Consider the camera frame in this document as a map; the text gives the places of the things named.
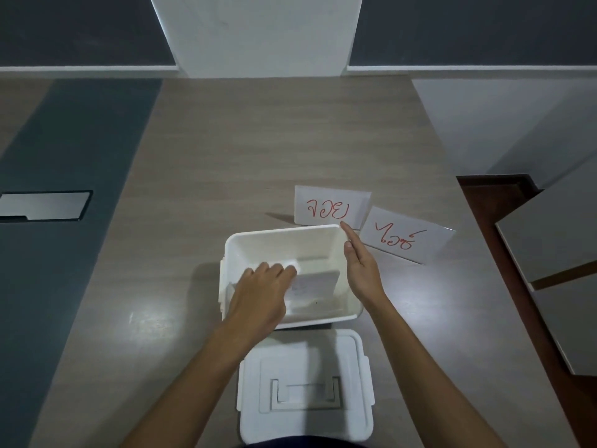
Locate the person's right hand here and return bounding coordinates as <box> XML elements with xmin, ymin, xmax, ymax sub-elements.
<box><xmin>340</xmin><ymin>221</ymin><xmax>389</xmax><ymax>312</ymax></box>

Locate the person's left hand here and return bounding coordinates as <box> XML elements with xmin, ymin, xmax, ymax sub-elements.
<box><xmin>225</xmin><ymin>262</ymin><xmax>298</xmax><ymax>335</ymax></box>

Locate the white plastic storage box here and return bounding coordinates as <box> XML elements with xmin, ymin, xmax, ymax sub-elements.
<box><xmin>218</xmin><ymin>224</ymin><xmax>364</xmax><ymax>330</ymax></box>

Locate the person's left forearm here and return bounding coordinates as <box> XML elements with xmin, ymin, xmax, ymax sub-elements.
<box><xmin>119</xmin><ymin>317</ymin><xmax>277</xmax><ymax>448</ymax></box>

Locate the person's right forearm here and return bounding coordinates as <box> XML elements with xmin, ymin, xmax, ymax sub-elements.
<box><xmin>358</xmin><ymin>296</ymin><xmax>508</xmax><ymax>448</ymax></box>

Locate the white folded card red writing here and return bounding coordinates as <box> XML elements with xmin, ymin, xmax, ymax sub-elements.
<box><xmin>293</xmin><ymin>184</ymin><xmax>373</xmax><ymax>231</ymax></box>
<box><xmin>358</xmin><ymin>205</ymin><xmax>456</xmax><ymax>266</ymax></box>

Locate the white plastic box lid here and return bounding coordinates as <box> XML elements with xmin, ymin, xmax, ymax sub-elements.
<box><xmin>236</xmin><ymin>329</ymin><xmax>377</xmax><ymax>447</ymax></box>

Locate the grey table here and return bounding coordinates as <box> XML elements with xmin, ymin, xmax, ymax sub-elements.
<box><xmin>532</xmin><ymin>273</ymin><xmax>597</xmax><ymax>377</ymax></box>
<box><xmin>494</xmin><ymin>153</ymin><xmax>597</xmax><ymax>292</ymax></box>

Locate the silver table cable hatch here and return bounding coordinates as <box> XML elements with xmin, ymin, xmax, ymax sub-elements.
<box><xmin>0</xmin><ymin>190</ymin><xmax>93</xmax><ymax>223</ymax></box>

